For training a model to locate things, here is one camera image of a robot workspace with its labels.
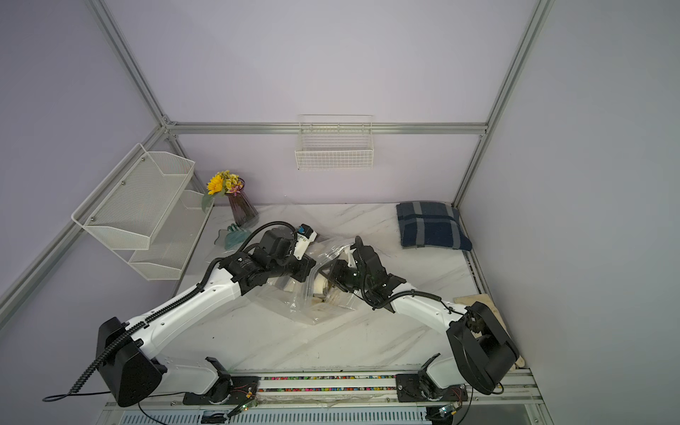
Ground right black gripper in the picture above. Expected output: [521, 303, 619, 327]
[319, 259, 373, 292]

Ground clear plastic vacuum bag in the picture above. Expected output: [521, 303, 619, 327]
[217, 204, 373, 326]

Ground navy plaid scarf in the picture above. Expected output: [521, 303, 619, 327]
[396, 201, 473, 251]

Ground cream plaid scarf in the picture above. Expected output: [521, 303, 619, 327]
[283, 266, 343, 308]

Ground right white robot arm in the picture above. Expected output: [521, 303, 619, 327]
[322, 237, 520, 398]

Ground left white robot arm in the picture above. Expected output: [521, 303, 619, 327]
[96, 221, 317, 407]

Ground green white work glove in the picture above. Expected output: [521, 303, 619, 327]
[214, 223, 251, 251]

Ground purple ribbed glass vase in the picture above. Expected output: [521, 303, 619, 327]
[227, 191, 259, 228]

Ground yellow flower bouquet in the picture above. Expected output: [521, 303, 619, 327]
[201, 170, 244, 212]

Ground white two-tier mesh shelf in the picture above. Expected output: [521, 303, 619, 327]
[72, 145, 212, 281]

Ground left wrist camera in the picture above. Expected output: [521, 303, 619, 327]
[293, 224, 318, 260]

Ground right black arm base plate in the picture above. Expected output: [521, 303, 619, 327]
[395, 373, 469, 403]

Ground white wire wall basket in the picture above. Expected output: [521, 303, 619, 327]
[295, 114, 375, 171]

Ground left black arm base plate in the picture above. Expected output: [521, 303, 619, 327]
[182, 375, 260, 406]

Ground aluminium front rail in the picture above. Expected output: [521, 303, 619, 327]
[103, 367, 545, 411]

